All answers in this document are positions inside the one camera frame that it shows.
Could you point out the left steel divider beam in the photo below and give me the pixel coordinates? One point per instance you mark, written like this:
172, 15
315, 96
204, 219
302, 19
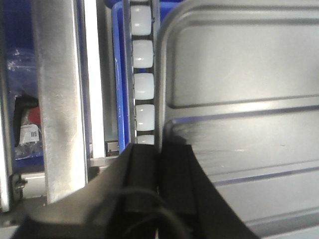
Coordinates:
56, 45

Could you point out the blue bin lower left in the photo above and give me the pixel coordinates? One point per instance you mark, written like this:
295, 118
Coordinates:
116, 7

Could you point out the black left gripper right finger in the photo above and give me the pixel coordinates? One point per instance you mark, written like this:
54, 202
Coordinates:
191, 195

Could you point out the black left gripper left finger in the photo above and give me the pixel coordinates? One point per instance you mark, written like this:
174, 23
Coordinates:
125, 190

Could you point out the small ribbed silver tray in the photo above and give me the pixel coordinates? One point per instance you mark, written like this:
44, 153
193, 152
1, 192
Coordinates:
238, 81

